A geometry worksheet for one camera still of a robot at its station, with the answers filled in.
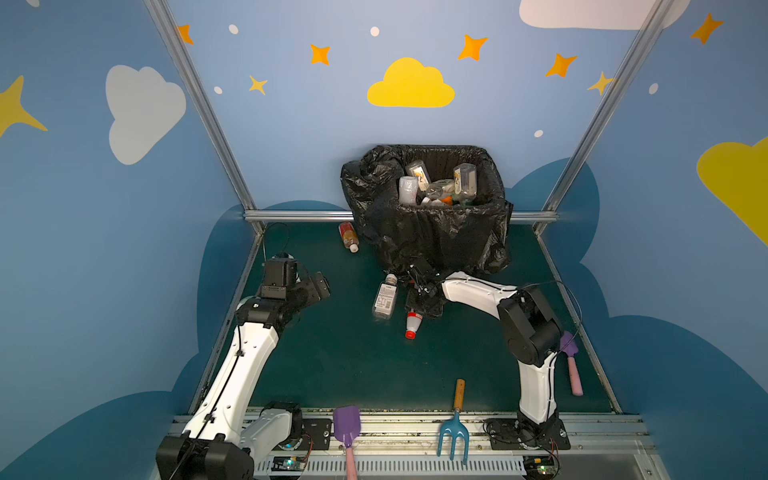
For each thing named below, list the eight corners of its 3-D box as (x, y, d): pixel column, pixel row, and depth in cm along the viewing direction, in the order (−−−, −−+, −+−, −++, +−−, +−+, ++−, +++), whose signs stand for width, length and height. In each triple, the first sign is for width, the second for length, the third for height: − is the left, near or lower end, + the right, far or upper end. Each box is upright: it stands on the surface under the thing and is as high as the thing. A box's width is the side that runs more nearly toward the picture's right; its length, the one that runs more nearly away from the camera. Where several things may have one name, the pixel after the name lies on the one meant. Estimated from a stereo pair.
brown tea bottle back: (349, 255, 114) (347, 246, 110) (339, 232, 121) (337, 224, 117) (362, 251, 115) (361, 242, 111) (351, 229, 123) (350, 220, 119)
